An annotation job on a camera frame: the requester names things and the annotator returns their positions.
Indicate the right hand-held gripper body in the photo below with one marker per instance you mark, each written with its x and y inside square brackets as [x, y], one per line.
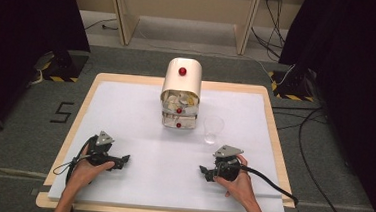
[228, 167]

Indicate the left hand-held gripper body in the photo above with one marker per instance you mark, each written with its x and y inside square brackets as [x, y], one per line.
[100, 153]

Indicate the person's right hand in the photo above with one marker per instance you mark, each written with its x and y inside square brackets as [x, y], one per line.
[239, 186]

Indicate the person's left hand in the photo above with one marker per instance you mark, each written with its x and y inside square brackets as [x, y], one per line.
[84, 174]

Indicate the clear plastic cup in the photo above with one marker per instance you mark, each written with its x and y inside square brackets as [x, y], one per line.
[212, 129]

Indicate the white table mat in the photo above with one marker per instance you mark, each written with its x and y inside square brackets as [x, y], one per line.
[157, 184]

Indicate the crumpled white paper packets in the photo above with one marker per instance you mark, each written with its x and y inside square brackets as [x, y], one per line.
[179, 100]

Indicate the cream mini drawer cabinet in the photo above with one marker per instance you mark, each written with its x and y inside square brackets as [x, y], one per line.
[181, 82]

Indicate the black stand base striped tape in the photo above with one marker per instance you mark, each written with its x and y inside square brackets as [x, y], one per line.
[292, 85]
[63, 67]

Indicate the dark curtain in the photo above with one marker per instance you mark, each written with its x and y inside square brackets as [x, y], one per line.
[354, 81]
[23, 41]

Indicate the light wooden desk frame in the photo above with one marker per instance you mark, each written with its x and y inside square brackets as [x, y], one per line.
[128, 25]

